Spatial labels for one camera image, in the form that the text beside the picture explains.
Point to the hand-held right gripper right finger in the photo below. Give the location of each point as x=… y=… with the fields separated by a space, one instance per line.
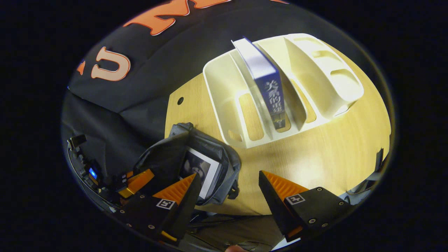
x=271 y=201

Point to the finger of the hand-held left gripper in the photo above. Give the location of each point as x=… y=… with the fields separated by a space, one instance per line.
x=138 y=182

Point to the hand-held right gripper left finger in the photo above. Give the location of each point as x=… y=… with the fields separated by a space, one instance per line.
x=185 y=210

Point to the portrait cover book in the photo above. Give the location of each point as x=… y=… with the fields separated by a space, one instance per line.
x=203 y=168

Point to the grey schoolbag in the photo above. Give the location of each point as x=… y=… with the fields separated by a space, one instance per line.
x=210 y=147

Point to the blue book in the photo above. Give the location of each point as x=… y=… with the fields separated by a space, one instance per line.
x=269 y=91

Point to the white bookshelf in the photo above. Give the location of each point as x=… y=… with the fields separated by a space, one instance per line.
x=315 y=80

